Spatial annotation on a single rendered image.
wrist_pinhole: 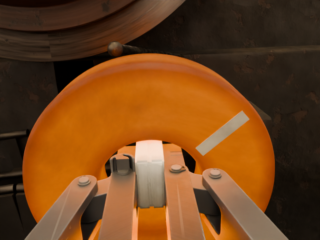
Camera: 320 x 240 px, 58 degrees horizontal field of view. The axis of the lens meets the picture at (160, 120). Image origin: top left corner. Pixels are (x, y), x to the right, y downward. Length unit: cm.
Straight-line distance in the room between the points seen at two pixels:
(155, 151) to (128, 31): 22
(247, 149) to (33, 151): 12
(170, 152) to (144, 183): 3
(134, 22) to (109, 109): 21
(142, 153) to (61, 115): 5
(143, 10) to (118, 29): 4
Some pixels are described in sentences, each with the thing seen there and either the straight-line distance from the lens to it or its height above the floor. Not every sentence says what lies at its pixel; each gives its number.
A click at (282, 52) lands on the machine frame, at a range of 50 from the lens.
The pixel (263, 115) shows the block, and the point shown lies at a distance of 40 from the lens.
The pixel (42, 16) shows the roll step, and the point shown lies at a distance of 35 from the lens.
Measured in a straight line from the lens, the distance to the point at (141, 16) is 35.
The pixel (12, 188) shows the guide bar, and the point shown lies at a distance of 45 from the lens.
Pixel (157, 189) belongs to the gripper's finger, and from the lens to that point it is 16.
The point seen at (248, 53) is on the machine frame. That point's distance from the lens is 48.
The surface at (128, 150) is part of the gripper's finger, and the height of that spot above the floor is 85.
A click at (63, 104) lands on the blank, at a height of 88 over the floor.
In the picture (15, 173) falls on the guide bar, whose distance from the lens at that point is 52.
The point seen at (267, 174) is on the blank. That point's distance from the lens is 19.
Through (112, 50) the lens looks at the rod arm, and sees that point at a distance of 26.
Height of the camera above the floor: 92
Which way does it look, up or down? 19 degrees down
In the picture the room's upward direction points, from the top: 2 degrees counter-clockwise
